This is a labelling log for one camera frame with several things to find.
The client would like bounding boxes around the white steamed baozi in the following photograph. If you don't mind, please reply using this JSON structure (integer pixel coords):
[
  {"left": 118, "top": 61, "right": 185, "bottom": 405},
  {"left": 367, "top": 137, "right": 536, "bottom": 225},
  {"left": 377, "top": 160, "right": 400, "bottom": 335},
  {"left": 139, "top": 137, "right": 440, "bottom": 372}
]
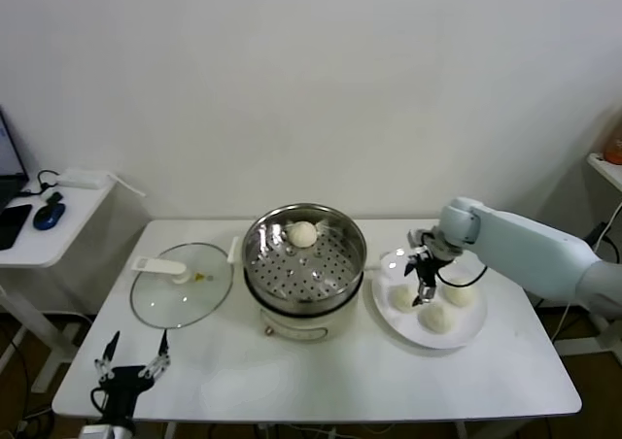
[
  {"left": 418, "top": 302, "right": 461, "bottom": 336},
  {"left": 442, "top": 278, "right": 476, "bottom": 309},
  {"left": 289, "top": 219, "right": 320, "bottom": 249},
  {"left": 390, "top": 285, "right": 423, "bottom": 314}
]

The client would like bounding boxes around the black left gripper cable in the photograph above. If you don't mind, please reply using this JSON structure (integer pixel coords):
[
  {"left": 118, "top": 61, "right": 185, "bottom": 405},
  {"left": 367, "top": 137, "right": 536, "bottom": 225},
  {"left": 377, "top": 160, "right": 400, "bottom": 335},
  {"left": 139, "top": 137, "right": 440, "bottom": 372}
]
[{"left": 90, "top": 385, "right": 111, "bottom": 417}]

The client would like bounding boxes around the black laptop lit screen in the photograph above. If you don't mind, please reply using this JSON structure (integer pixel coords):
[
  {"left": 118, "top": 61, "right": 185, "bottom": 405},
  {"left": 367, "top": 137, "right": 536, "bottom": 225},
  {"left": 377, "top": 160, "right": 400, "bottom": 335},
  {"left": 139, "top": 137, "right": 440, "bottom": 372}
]
[{"left": 0, "top": 103, "right": 30, "bottom": 207}]

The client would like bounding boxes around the white power strip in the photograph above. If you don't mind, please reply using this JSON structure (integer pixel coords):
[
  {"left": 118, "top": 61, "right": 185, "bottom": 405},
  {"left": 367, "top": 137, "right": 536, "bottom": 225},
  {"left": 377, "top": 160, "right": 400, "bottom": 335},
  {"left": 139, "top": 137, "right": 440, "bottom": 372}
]
[{"left": 56, "top": 168, "right": 109, "bottom": 190}]

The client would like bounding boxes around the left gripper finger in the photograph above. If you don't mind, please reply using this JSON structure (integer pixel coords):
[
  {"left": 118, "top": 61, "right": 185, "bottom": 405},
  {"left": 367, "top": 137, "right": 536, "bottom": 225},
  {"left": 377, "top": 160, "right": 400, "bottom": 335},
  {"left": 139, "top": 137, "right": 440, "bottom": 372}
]
[
  {"left": 138, "top": 329, "right": 172, "bottom": 380},
  {"left": 94, "top": 330, "right": 121, "bottom": 382}
]

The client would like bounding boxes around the blue computer mouse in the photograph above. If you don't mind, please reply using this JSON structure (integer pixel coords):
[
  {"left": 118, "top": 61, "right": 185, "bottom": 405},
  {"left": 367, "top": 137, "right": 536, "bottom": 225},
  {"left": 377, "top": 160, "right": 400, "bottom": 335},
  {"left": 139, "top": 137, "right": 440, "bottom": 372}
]
[{"left": 32, "top": 202, "right": 67, "bottom": 230}]

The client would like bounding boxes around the glass lid white handle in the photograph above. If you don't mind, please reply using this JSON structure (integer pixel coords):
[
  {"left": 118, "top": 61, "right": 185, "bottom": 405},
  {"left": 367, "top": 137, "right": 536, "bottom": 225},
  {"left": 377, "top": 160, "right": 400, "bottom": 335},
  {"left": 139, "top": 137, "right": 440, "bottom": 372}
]
[{"left": 129, "top": 242, "right": 235, "bottom": 331}]

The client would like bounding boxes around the black looped cable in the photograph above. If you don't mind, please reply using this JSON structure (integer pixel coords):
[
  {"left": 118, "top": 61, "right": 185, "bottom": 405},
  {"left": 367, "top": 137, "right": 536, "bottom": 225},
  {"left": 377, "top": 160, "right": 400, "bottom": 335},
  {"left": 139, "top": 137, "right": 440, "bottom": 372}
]
[{"left": 18, "top": 169, "right": 62, "bottom": 198}]

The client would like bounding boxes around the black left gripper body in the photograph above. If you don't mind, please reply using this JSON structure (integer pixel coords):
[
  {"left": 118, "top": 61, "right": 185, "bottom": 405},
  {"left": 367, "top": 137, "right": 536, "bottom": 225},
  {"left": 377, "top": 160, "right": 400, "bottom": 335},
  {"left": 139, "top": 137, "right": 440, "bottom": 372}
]
[{"left": 99, "top": 365, "right": 156, "bottom": 419}]

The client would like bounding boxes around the black smartphone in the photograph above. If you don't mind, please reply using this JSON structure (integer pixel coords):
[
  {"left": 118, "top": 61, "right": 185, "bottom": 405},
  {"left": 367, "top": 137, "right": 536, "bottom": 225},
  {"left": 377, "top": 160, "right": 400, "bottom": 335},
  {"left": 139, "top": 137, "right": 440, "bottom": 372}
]
[{"left": 0, "top": 203, "right": 34, "bottom": 252}]

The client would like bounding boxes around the stainless steel steamer basket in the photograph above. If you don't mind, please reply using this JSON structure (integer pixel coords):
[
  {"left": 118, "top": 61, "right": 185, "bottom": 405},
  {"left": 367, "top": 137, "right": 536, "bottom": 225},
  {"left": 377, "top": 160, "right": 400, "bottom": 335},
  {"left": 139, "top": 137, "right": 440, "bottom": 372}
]
[{"left": 227, "top": 203, "right": 381, "bottom": 314}]

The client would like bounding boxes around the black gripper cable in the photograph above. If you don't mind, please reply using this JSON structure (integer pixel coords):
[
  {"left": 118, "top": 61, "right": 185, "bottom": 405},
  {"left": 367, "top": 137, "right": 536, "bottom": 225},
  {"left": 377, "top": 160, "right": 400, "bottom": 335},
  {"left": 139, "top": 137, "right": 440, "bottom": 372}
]
[
  {"left": 90, "top": 385, "right": 111, "bottom": 417},
  {"left": 436, "top": 262, "right": 489, "bottom": 290}
]

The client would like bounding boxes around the white shelf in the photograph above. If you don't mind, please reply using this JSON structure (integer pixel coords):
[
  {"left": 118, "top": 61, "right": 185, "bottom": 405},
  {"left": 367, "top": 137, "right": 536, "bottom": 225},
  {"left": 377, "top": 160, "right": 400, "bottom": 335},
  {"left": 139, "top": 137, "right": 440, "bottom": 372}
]
[{"left": 586, "top": 152, "right": 622, "bottom": 192}]

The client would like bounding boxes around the white side table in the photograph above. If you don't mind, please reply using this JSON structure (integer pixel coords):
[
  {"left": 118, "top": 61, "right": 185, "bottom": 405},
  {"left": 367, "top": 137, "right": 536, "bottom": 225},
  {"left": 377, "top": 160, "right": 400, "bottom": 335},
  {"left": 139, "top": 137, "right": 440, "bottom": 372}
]
[{"left": 0, "top": 179, "right": 118, "bottom": 394}]

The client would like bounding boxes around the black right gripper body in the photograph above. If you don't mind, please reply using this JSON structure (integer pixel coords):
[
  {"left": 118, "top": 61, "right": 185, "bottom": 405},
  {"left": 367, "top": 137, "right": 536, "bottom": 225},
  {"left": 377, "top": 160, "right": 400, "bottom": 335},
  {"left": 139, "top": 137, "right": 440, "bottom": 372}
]
[{"left": 405, "top": 249, "right": 456, "bottom": 285}]

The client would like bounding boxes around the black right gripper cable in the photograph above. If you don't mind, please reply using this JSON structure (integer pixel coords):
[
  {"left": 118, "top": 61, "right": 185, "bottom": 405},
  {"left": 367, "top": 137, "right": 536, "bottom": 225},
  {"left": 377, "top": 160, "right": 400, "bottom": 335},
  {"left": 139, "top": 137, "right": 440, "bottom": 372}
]
[{"left": 436, "top": 262, "right": 489, "bottom": 290}]

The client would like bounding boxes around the white round plate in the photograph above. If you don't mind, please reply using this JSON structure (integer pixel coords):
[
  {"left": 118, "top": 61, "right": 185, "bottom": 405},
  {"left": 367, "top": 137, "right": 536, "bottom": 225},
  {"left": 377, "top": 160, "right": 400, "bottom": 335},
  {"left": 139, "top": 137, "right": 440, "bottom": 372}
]
[{"left": 371, "top": 246, "right": 489, "bottom": 351}]

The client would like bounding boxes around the white stand base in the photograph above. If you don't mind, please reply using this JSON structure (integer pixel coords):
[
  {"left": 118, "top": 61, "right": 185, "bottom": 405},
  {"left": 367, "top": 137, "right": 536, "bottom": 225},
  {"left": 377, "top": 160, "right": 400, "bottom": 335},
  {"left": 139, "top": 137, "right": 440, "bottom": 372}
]
[{"left": 553, "top": 312, "right": 622, "bottom": 357}]

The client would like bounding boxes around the cream electric cooking pot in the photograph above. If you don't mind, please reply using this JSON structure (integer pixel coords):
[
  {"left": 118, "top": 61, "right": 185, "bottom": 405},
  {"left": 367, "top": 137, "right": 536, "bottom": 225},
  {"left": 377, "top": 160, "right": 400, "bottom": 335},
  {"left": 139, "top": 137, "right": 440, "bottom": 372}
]
[{"left": 242, "top": 268, "right": 365, "bottom": 346}]

